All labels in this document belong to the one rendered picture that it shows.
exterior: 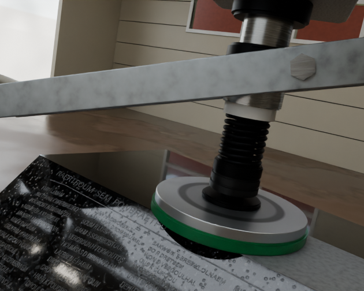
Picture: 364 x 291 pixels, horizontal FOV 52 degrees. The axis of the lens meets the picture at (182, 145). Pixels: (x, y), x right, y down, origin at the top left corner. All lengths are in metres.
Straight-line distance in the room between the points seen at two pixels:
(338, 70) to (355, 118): 6.19
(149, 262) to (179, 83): 0.23
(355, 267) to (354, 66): 0.24
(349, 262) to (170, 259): 0.22
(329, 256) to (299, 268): 0.07
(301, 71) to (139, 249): 0.29
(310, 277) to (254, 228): 0.08
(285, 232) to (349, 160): 6.22
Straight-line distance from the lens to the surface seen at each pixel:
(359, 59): 0.46
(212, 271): 0.45
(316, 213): 0.69
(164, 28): 8.56
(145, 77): 0.50
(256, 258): 0.45
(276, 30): 0.49
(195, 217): 0.45
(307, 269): 0.47
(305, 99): 6.85
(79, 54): 8.85
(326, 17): 0.59
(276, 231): 0.47
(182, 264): 0.47
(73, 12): 8.72
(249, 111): 0.49
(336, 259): 0.52
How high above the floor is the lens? 1.01
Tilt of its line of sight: 10 degrees down
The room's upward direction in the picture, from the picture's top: 10 degrees clockwise
